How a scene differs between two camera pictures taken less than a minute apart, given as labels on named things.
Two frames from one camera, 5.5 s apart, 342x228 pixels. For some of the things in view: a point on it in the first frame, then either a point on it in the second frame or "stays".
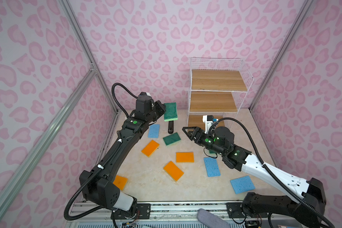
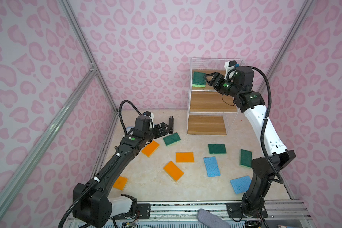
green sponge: x=170 y=113 → x=198 y=80
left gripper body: x=156 y=111 → x=153 y=133
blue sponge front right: x=242 y=185 stays
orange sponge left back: x=150 y=147 stays
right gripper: x=197 y=131 → x=212 y=81
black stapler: x=170 y=129 stays
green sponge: x=171 y=139 stays
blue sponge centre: x=212 y=166 stays
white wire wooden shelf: x=217 y=87 stays
